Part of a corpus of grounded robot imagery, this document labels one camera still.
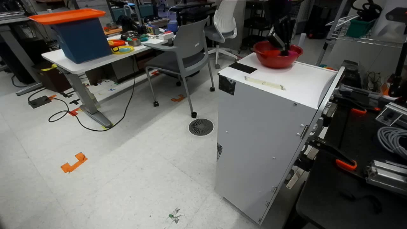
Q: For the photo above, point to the round floor vent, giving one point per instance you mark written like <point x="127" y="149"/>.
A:
<point x="201" y="127"/>

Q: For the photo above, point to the white office chair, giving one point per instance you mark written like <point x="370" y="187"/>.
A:
<point x="224" y="22"/>

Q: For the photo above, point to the small white box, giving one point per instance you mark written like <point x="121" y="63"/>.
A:
<point x="166" y="35"/>

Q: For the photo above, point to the orange plate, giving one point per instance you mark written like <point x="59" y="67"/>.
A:
<point x="118" y="42"/>

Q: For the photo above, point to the black power box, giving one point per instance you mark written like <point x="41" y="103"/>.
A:
<point x="39" y="101"/>

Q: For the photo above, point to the small metal bowl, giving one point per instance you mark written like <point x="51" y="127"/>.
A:
<point x="134" y="42"/>

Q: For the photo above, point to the white toy kitchen cabinet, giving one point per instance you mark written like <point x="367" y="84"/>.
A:
<point x="264" y="127"/>

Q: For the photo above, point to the blue plastic bin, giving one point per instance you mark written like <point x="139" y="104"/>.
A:
<point x="82" y="39"/>

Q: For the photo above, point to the green plastic bin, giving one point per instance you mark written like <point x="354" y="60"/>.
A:
<point x="359" y="28"/>

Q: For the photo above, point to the grey chair on castors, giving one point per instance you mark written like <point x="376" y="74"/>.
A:
<point x="187" y="47"/>

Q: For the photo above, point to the pink plush toy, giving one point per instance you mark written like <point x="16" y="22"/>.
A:
<point x="293" y="52"/>

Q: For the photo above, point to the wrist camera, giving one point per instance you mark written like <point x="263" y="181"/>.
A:
<point x="275" y="39"/>

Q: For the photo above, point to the white desk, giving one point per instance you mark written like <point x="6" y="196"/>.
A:
<point x="82" y="65"/>

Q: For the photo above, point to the grey standing desk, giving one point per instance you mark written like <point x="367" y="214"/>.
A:
<point x="16" y="51"/>

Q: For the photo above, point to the aluminium profile bar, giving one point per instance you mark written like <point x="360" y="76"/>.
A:
<point x="386" y="176"/>

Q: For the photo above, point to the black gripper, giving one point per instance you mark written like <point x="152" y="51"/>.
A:
<point x="286" y="28"/>

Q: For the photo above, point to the red plastic bowl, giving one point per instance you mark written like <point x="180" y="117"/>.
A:
<point x="273" y="58"/>

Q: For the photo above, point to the brown box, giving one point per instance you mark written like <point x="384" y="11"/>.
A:
<point x="52" y="79"/>

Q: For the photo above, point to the orange plastic tray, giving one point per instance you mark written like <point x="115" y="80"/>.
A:
<point x="66" y="16"/>

